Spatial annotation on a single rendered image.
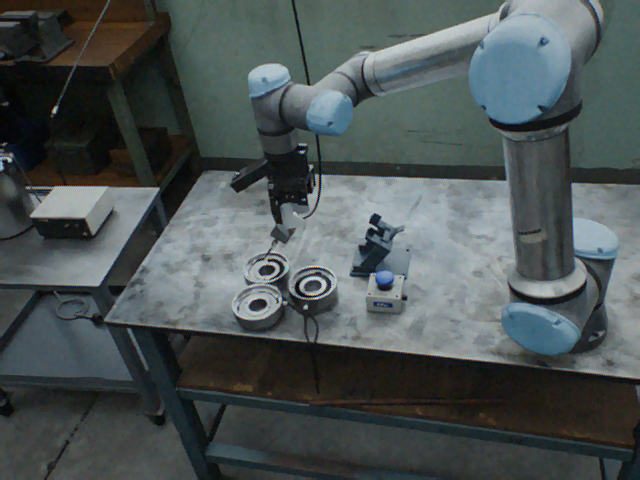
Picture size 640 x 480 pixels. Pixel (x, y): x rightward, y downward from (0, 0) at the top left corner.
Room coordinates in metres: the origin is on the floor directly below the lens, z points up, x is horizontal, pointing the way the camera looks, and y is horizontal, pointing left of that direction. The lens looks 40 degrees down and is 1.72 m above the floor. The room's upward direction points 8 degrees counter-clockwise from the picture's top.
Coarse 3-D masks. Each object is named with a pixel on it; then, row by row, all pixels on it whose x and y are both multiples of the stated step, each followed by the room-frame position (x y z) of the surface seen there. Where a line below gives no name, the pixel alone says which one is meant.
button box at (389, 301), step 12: (372, 276) 0.93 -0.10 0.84; (396, 276) 0.92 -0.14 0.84; (372, 288) 0.89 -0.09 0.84; (384, 288) 0.88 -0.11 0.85; (396, 288) 0.88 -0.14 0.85; (372, 300) 0.87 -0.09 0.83; (384, 300) 0.86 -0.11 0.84; (396, 300) 0.85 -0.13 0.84; (384, 312) 0.86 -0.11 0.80; (396, 312) 0.85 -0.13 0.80
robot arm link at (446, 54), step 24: (480, 24) 0.88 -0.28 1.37; (600, 24) 0.74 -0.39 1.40; (408, 48) 0.96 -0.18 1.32; (432, 48) 0.92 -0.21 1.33; (456, 48) 0.89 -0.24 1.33; (336, 72) 1.02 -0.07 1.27; (360, 72) 1.01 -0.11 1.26; (384, 72) 0.97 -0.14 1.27; (408, 72) 0.94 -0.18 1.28; (432, 72) 0.91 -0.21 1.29; (456, 72) 0.89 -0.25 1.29; (360, 96) 1.00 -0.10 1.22
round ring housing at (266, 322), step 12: (252, 288) 0.95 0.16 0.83; (264, 288) 0.95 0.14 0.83; (276, 288) 0.93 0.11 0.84; (240, 300) 0.93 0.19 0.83; (252, 300) 0.92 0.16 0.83; (264, 300) 0.92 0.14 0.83; (252, 312) 0.88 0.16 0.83; (264, 312) 0.88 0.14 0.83; (276, 312) 0.87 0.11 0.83; (240, 324) 0.87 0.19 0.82; (252, 324) 0.85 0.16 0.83; (264, 324) 0.85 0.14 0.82
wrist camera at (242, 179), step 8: (264, 160) 1.02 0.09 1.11; (248, 168) 1.04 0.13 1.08; (256, 168) 1.01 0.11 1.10; (264, 168) 1.00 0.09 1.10; (272, 168) 1.00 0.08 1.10; (232, 176) 1.05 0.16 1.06; (240, 176) 1.03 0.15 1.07; (248, 176) 1.01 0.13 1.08; (256, 176) 1.01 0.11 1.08; (264, 176) 1.00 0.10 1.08; (232, 184) 1.02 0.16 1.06; (240, 184) 1.02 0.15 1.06; (248, 184) 1.01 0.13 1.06
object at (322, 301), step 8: (296, 272) 0.98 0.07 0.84; (304, 272) 0.99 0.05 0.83; (312, 272) 0.98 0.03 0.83; (328, 272) 0.97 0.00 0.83; (296, 280) 0.96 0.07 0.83; (304, 280) 0.96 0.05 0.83; (312, 280) 0.96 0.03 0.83; (320, 280) 0.95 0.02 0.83; (336, 280) 0.93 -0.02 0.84; (304, 288) 0.94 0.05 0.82; (312, 288) 0.96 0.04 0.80; (320, 288) 0.95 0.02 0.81; (336, 288) 0.92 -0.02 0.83; (296, 296) 0.90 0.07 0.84; (320, 296) 0.89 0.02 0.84; (328, 296) 0.90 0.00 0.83; (304, 304) 0.89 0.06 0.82; (312, 304) 0.89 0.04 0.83; (320, 304) 0.89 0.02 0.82; (328, 304) 0.90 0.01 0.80
